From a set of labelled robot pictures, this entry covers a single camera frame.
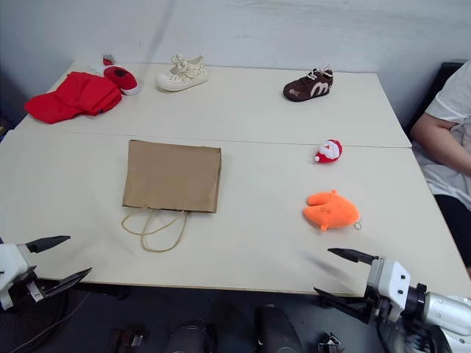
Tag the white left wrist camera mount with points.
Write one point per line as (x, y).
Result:
(11, 264)

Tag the red child shoe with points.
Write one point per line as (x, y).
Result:
(121, 78)

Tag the brown child shoe white laces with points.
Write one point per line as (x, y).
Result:
(307, 89)

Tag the small santa plush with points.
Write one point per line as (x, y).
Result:
(328, 150)

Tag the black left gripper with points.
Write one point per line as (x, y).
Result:
(25, 292)

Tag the red cloth cap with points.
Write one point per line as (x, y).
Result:
(73, 97)

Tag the black chair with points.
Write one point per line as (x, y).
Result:
(439, 86)

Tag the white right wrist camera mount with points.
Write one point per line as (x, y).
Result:
(395, 285)

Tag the person's bare forearm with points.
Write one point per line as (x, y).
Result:
(438, 138)

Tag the cream dotted child shoe bow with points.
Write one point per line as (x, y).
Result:
(180, 77)

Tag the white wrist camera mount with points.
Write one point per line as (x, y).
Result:
(395, 285)
(11, 264)

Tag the person's black shorts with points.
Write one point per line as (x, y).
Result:
(456, 228)

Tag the dark rounded shape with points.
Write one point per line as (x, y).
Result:
(191, 336)

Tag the seated person in white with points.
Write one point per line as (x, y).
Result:
(450, 99)

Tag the orange plush toy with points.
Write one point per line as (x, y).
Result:
(331, 211)

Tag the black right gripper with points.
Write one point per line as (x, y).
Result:
(379, 307)

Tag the black metal clip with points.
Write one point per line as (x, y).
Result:
(329, 342)

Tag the small black block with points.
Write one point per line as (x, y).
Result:
(129, 339)

